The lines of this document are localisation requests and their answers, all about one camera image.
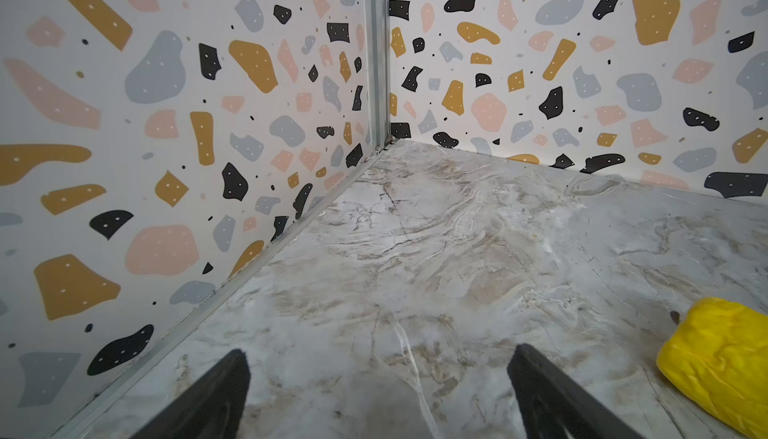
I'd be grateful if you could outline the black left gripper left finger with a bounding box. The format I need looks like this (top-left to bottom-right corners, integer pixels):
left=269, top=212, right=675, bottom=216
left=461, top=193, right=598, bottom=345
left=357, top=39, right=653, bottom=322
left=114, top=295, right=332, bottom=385
left=134, top=349, right=250, bottom=439

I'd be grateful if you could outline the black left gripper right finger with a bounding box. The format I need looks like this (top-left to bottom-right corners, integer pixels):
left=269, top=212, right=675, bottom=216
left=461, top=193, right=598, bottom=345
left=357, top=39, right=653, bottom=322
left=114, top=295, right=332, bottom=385
left=507, top=343, right=640, bottom=439

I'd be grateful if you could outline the yellow fake lemon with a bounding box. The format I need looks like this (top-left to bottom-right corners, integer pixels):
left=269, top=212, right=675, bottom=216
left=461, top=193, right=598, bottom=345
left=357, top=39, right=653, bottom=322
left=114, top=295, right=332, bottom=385
left=656, top=298, right=767, bottom=438

